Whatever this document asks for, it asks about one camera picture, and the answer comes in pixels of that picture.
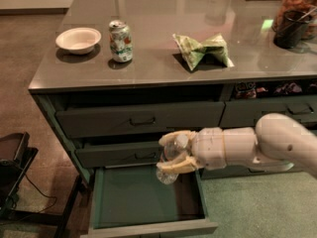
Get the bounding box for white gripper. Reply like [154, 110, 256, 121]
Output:
[157, 128, 227, 175]

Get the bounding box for clear plastic water bottle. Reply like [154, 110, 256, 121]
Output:
[157, 133, 189, 184]

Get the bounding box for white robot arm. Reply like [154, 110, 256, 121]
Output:
[157, 113, 317, 178]

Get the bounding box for bottom right drawer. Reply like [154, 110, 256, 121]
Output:
[201, 166, 305, 180]

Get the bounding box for top left drawer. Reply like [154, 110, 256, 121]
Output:
[55, 101, 224, 138]

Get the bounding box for top right drawer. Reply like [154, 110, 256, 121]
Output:
[220, 95, 317, 128]

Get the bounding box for snack bags in drawer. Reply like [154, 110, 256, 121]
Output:
[232, 79, 317, 99]

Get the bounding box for open bottom left drawer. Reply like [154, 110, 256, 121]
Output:
[87, 166, 218, 238]

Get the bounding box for middle left drawer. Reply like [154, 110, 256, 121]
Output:
[75, 141, 162, 168]

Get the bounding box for green chip bag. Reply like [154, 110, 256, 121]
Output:
[172, 34, 234, 71]

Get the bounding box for green white soda can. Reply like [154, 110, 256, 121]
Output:
[109, 20, 133, 62]

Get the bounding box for black mesh cup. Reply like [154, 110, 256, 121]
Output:
[273, 10, 312, 49]

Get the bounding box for white paper bowl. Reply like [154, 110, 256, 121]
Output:
[55, 28, 101, 55]

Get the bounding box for glass snack jar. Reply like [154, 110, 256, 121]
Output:
[272, 0, 317, 41]

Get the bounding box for black stand with cable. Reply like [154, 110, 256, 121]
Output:
[0, 132, 82, 238]

